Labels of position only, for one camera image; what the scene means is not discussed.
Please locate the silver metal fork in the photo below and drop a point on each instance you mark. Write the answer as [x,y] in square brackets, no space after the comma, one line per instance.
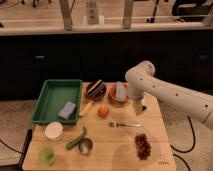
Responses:
[115,124]

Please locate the green cucumber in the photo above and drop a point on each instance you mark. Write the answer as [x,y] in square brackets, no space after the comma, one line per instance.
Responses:
[70,145]

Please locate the green plastic tray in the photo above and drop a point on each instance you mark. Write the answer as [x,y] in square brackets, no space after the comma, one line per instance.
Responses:
[55,93]

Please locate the striped chocolate cake slice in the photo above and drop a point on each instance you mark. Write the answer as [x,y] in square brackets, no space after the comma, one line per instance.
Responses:
[94,89]

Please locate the dark red grape bunch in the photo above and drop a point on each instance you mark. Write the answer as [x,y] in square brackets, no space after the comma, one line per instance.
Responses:
[143,146]

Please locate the small steel cup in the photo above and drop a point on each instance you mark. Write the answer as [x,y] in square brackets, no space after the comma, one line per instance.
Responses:
[85,146]

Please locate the orange fruit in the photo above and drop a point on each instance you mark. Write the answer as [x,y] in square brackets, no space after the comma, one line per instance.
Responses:
[103,111]

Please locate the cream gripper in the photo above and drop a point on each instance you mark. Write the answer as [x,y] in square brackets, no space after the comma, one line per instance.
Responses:
[137,104]

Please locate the white round container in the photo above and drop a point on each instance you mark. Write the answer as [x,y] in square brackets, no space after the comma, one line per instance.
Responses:
[54,131]

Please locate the dark brown bowl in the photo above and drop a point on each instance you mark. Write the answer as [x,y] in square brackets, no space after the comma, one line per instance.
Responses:
[99,95]

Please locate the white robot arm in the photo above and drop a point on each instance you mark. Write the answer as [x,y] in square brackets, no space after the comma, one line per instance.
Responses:
[140,79]

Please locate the blue sponge in tray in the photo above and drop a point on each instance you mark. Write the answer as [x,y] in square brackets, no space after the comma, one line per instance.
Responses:
[67,110]

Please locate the yellow banana piece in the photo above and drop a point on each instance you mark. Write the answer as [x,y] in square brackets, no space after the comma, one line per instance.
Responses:
[85,109]

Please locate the grey blue cloth block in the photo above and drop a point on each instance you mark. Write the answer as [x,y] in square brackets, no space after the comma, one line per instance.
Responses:
[121,92]

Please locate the black white-handled spoon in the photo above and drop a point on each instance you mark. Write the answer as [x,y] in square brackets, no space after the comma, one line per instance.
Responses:
[143,108]

